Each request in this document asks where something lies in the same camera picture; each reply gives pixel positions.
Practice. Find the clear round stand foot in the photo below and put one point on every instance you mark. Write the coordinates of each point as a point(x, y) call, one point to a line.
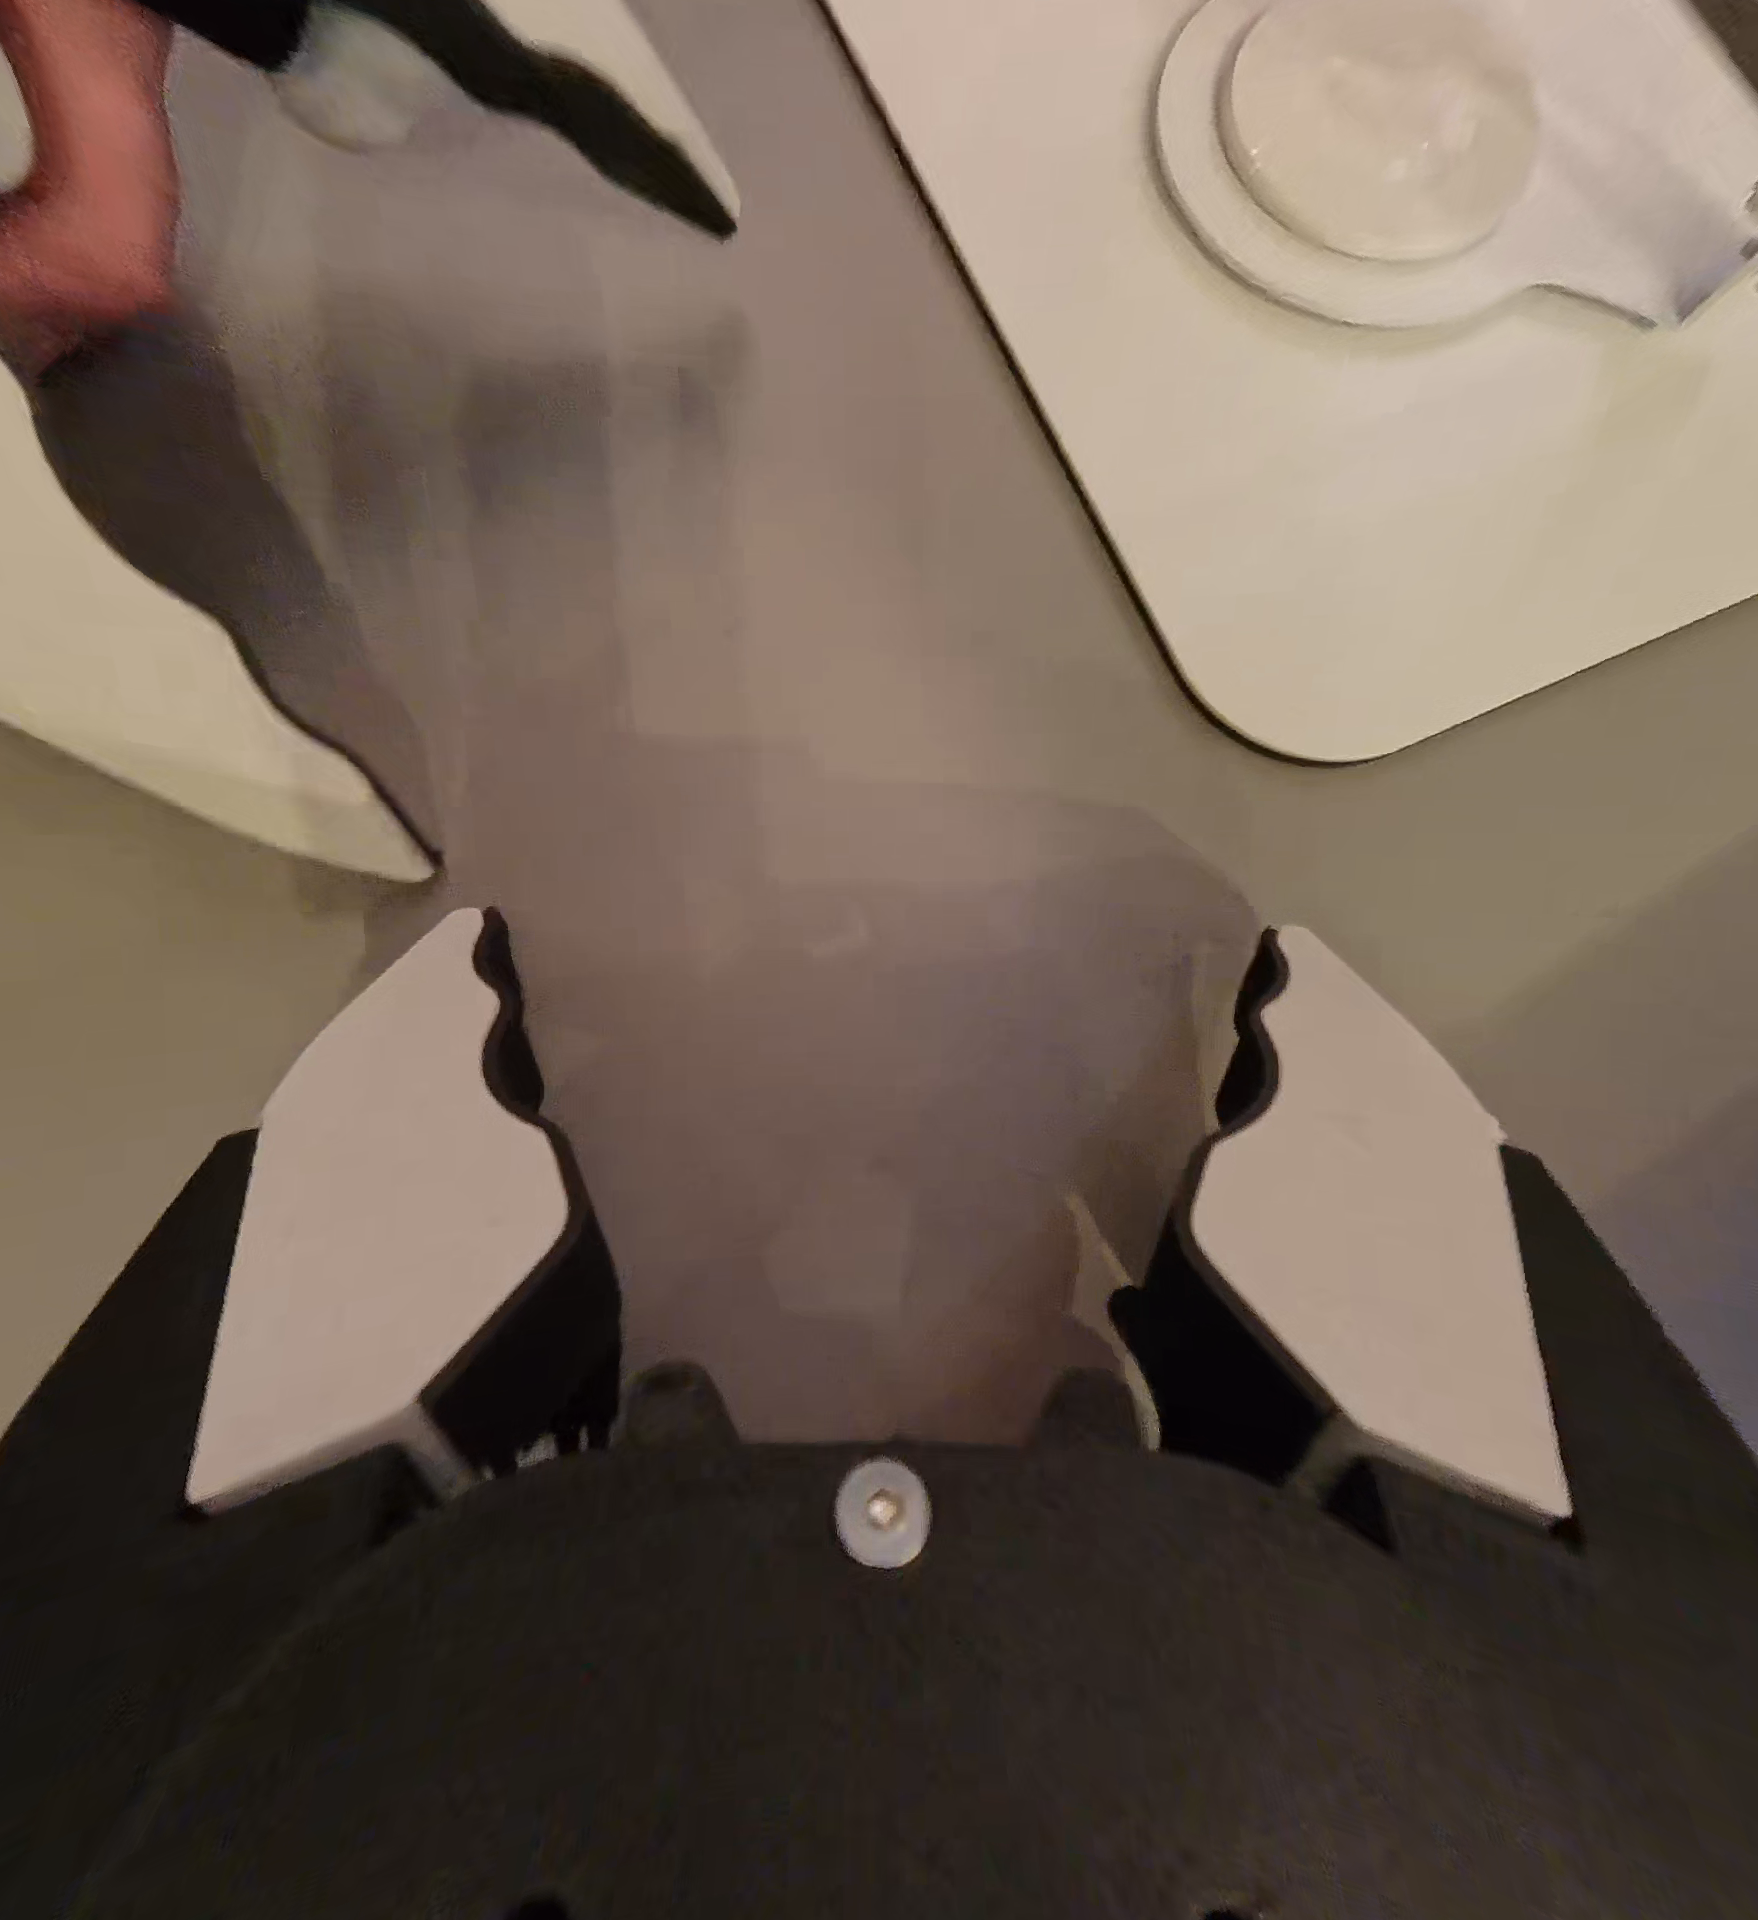
point(1389, 135)

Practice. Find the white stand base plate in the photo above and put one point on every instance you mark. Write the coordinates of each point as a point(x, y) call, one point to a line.
point(1358, 528)

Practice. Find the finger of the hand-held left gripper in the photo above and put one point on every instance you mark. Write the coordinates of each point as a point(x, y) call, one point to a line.
point(595, 76)
point(40, 601)

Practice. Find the person's left hand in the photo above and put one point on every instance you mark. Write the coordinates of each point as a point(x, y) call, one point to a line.
point(85, 180)

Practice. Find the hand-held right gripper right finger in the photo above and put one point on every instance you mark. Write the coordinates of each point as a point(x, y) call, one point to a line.
point(1389, 1262)

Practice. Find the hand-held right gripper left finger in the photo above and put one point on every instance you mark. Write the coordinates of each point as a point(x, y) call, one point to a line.
point(369, 1262)

